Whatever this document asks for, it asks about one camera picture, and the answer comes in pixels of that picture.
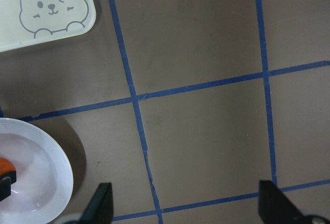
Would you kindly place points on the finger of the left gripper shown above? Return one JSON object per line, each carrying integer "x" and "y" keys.
{"x": 7, "y": 179}

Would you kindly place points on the cream bear tray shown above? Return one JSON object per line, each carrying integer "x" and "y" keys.
{"x": 31, "y": 22}

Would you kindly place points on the white ceramic plate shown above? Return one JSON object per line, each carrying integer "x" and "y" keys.
{"x": 44, "y": 177}

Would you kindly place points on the orange fruit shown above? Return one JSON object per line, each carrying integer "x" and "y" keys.
{"x": 6, "y": 167}

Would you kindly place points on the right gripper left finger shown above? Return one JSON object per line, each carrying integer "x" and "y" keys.
{"x": 100, "y": 207}

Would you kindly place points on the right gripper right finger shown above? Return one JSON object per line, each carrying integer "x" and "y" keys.
{"x": 274, "y": 207}

